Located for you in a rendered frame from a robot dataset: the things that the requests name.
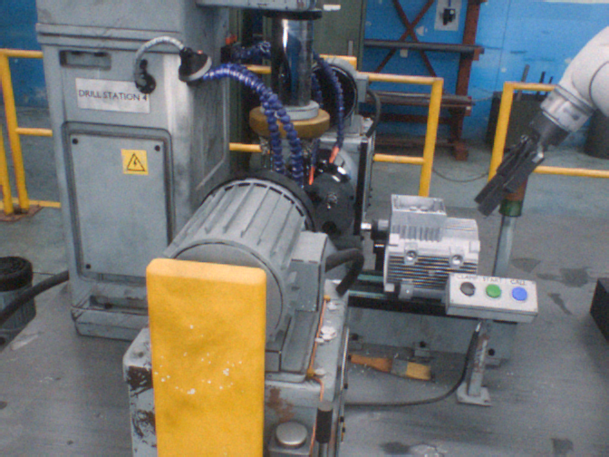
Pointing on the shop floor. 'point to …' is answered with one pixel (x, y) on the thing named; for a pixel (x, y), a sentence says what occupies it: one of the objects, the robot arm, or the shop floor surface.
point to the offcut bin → (521, 110)
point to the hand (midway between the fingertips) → (489, 197)
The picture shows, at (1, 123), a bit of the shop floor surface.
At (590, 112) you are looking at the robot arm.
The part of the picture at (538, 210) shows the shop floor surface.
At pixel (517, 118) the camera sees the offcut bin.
